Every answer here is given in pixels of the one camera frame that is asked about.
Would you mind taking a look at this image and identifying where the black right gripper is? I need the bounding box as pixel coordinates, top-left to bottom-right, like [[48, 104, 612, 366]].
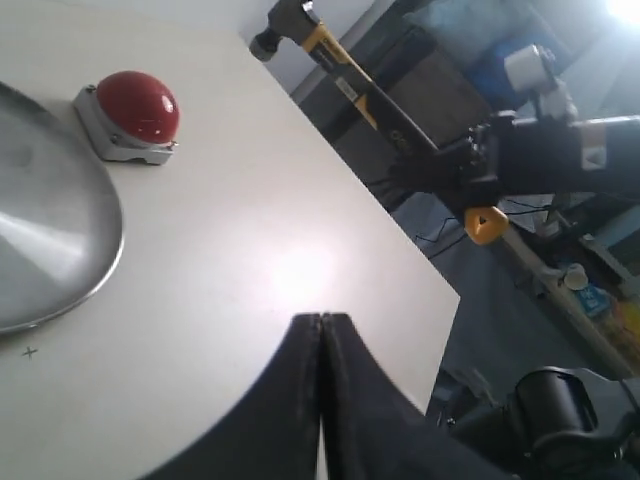
[[388, 112, 583, 200]]

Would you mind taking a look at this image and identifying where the yellow black claw hammer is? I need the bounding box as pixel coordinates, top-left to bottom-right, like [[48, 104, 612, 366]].
[[248, 0, 509, 246]]

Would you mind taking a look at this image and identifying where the black robot base joint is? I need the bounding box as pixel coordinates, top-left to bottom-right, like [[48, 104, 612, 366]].
[[449, 367, 639, 479]]

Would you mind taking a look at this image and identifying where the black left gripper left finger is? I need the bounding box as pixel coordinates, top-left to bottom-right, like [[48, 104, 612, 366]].
[[146, 314, 322, 479]]

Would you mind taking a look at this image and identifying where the red dome button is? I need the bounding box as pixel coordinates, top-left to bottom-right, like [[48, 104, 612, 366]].
[[72, 70, 180, 166]]

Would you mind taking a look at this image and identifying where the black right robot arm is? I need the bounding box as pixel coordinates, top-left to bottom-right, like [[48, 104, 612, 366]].
[[391, 112, 639, 207]]

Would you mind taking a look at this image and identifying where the cardboard box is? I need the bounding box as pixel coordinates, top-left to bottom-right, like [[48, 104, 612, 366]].
[[319, 24, 494, 151]]

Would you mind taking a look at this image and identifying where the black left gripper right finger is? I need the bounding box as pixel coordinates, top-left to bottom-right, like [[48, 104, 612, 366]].
[[321, 314, 510, 479]]

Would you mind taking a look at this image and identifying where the round steel plate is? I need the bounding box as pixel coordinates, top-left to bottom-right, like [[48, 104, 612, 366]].
[[1, 84, 124, 334]]

